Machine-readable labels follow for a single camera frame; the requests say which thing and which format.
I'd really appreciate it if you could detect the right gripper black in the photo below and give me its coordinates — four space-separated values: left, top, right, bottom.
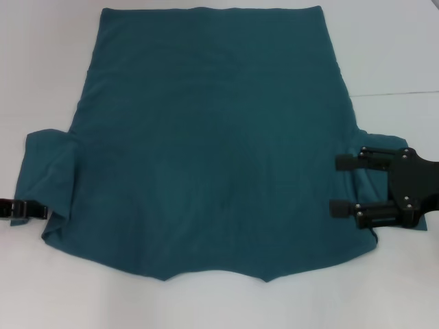
329 146 439 230

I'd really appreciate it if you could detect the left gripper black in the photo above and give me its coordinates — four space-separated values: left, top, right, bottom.
0 197 49 221

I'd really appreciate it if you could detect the teal blue t-shirt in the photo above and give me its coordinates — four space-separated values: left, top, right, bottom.
10 5 429 284

